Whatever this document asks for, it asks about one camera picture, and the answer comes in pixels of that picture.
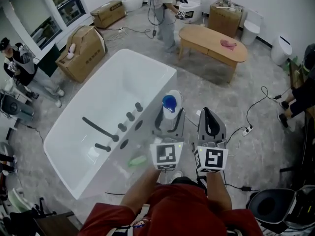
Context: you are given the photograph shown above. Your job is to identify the person's black trousers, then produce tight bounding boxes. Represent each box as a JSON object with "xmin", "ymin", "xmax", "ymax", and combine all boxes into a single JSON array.
[{"xmin": 170, "ymin": 177, "xmax": 208, "ymax": 196}]

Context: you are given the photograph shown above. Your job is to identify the tall cardboard box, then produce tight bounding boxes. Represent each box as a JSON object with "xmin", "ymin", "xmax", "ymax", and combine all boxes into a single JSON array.
[{"xmin": 207, "ymin": 0, "xmax": 244, "ymax": 38}]

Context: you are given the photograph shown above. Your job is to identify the white toilet black lid strip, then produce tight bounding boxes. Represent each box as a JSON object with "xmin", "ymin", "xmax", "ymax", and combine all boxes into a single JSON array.
[{"xmin": 270, "ymin": 35, "xmax": 293, "ymax": 66}]

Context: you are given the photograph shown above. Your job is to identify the white oval toilet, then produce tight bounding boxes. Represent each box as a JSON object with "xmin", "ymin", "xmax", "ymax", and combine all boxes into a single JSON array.
[{"xmin": 122, "ymin": 0, "xmax": 143, "ymax": 11}]

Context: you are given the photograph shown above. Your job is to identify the pink cloth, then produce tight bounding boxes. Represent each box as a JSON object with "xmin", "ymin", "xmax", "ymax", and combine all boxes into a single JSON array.
[{"xmin": 220, "ymin": 39, "xmax": 237, "ymax": 51}]

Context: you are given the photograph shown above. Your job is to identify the black hand shower handle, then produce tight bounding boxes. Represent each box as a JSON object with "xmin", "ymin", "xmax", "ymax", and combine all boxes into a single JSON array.
[{"xmin": 94, "ymin": 143, "xmax": 111, "ymax": 152}]

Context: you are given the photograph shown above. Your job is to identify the black curved faucet spout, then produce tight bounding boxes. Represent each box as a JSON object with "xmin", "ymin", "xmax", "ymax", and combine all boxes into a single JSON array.
[{"xmin": 82, "ymin": 117, "xmax": 120, "ymax": 142}]

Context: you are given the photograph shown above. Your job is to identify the white bathtub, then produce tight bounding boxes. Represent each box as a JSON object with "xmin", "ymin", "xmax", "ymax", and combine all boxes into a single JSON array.
[{"xmin": 43, "ymin": 48, "xmax": 178, "ymax": 201}]

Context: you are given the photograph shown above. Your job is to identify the white square toilet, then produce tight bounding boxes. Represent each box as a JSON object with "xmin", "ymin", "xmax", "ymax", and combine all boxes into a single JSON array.
[{"xmin": 242, "ymin": 8, "xmax": 264, "ymax": 46}]

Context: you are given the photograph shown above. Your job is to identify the dark brown side table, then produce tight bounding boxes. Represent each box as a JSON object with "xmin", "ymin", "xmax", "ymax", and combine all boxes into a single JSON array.
[{"xmin": 33, "ymin": 211, "xmax": 83, "ymax": 236}]

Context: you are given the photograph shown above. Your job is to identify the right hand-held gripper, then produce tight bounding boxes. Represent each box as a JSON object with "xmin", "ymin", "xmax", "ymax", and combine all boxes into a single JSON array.
[{"xmin": 192, "ymin": 107, "xmax": 229, "ymax": 174}]

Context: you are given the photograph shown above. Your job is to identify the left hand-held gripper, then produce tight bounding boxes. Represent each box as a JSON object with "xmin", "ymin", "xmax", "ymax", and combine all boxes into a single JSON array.
[{"xmin": 149, "ymin": 104, "xmax": 186, "ymax": 171}]

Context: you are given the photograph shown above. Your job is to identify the white bottle with blue cap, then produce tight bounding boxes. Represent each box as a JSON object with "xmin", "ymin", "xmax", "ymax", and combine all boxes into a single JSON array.
[{"xmin": 161, "ymin": 89, "xmax": 183, "ymax": 119}]

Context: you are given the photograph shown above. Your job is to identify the black flat panel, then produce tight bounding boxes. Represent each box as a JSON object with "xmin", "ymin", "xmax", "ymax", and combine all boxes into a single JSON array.
[{"xmin": 38, "ymin": 43, "xmax": 61, "ymax": 77}]

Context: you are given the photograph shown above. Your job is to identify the person's left forearm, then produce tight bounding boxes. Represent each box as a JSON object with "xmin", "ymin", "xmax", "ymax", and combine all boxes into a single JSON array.
[{"xmin": 120, "ymin": 167, "xmax": 160, "ymax": 211}]

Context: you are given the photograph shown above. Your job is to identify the dark framed window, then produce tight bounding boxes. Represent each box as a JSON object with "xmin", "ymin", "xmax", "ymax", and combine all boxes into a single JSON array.
[{"xmin": 45, "ymin": 0, "xmax": 87, "ymax": 26}]

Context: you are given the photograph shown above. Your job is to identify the oval wooden coffee table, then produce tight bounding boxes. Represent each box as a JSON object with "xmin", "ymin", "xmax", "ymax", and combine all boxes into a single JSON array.
[{"xmin": 178, "ymin": 24, "xmax": 249, "ymax": 83}]

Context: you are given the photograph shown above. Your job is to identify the flat cardboard box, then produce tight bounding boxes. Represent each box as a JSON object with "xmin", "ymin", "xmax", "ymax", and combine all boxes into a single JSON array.
[{"xmin": 90, "ymin": 0, "xmax": 126, "ymax": 29}]

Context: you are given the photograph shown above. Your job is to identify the large open cardboard box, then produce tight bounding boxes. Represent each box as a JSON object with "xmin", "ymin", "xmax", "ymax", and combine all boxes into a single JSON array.
[{"xmin": 55, "ymin": 25, "xmax": 108, "ymax": 83}]

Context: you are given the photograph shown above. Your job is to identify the white chest strap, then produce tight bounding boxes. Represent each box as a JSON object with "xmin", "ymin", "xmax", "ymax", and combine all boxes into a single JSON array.
[{"xmin": 132, "ymin": 204, "xmax": 151, "ymax": 227}]

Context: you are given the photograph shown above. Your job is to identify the person's red shirt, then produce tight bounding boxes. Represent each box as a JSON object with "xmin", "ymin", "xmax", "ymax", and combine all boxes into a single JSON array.
[{"xmin": 78, "ymin": 183, "xmax": 259, "ymax": 236}]

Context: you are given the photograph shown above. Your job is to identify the person's right forearm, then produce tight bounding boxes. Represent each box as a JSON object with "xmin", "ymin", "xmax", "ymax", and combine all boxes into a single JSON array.
[{"xmin": 206, "ymin": 172, "xmax": 232, "ymax": 211}]

